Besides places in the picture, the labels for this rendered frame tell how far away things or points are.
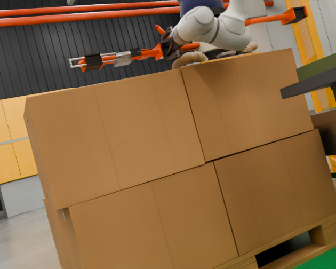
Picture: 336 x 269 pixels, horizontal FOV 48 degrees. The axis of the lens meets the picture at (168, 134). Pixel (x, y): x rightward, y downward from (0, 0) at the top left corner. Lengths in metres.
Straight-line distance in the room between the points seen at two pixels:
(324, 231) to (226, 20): 1.04
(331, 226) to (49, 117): 1.33
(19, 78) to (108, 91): 11.08
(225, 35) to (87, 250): 0.93
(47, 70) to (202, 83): 11.24
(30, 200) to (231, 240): 7.43
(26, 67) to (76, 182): 11.27
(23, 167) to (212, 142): 7.39
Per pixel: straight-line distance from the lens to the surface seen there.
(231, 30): 1.51
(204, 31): 1.44
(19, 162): 8.73
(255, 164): 1.67
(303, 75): 1.46
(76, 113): 1.38
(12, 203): 8.74
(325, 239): 1.92
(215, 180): 1.55
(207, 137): 1.55
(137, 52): 1.67
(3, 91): 12.31
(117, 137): 1.40
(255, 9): 3.36
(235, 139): 1.62
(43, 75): 12.60
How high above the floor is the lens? 0.67
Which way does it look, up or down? 1 degrees up
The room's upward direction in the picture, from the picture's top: 15 degrees counter-clockwise
